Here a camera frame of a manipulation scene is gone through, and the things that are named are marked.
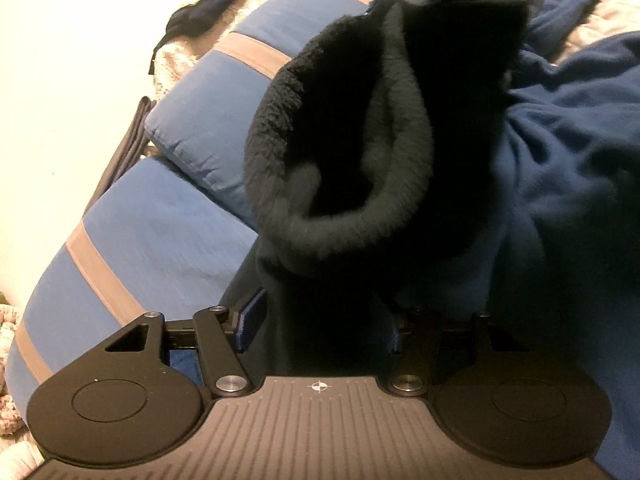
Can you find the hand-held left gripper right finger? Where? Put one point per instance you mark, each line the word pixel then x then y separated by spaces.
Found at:
pixel 396 340

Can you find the dark fleece garment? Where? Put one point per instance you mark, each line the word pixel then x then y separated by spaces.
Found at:
pixel 350 125

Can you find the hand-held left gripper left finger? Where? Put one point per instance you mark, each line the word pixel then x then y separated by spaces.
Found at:
pixel 251 321

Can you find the blue fleece blanket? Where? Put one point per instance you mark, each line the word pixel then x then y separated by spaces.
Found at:
pixel 565 170

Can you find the navy garment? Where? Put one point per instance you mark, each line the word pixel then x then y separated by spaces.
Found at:
pixel 200 5

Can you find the blue grey-striped pillow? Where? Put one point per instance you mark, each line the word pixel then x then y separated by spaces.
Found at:
pixel 150 250
pixel 235 110

